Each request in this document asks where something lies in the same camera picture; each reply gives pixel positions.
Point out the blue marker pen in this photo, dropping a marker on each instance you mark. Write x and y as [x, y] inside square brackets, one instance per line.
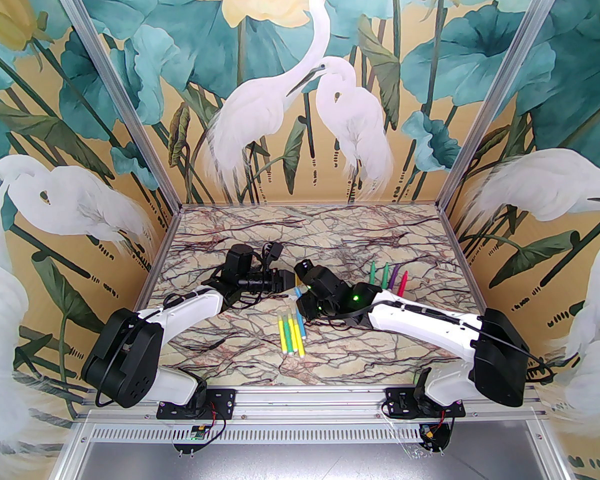
[304, 329]
[298, 296]

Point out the green marker pen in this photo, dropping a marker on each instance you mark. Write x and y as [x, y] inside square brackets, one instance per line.
[373, 274]
[384, 277]

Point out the purple marker pen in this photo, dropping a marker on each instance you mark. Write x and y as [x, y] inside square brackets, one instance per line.
[393, 279]

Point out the pink marker pen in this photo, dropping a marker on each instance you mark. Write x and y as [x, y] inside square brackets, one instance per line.
[404, 283]

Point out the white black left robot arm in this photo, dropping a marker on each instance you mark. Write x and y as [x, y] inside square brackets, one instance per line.
[190, 310]

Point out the white vented metal plate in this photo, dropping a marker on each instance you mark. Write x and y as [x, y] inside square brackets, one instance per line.
[305, 434]

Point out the grey metal sheet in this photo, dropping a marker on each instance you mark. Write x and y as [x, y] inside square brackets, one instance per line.
[305, 463]

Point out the small green circuit board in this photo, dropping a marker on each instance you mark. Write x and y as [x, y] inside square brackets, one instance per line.
[197, 433]

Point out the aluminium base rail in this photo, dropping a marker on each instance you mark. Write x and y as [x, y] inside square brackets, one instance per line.
[310, 403]

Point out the black bracket with yellow connector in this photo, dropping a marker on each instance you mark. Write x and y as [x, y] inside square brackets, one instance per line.
[430, 435]

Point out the aluminium frame post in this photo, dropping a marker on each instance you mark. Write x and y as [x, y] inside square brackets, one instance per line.
[120, 108]
[500, 93]

